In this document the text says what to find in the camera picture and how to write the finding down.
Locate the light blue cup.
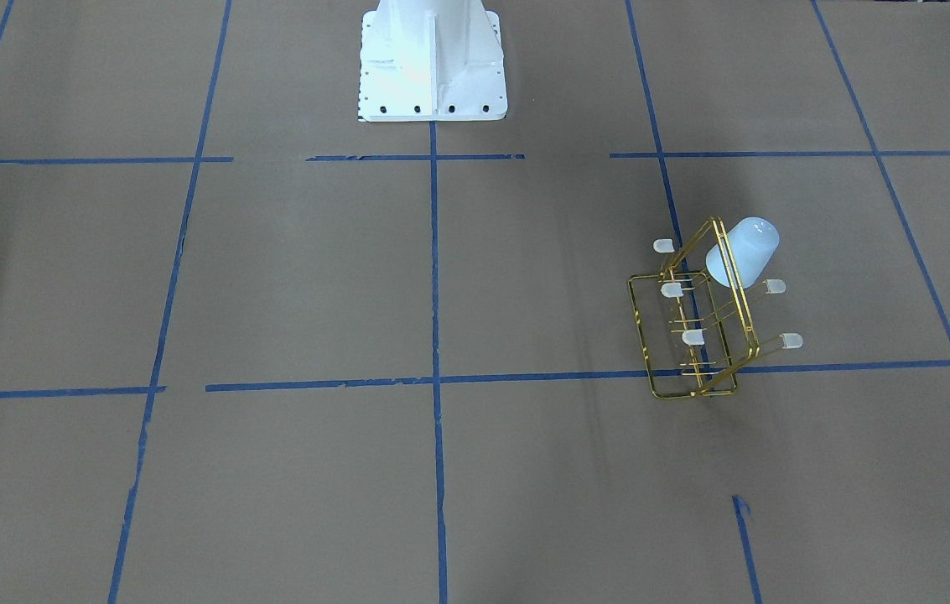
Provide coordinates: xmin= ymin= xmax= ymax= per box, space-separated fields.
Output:
xmin=705 ymin=216 xmax=781 ymax=289

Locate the gold wire cup holder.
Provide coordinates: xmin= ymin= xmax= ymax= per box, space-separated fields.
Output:
xmin=627 ymin=216 xmax=805 ymax=401

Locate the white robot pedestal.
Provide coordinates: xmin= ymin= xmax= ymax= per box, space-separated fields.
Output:
xmin=357 ymin=1 xmax=509 ymax=122

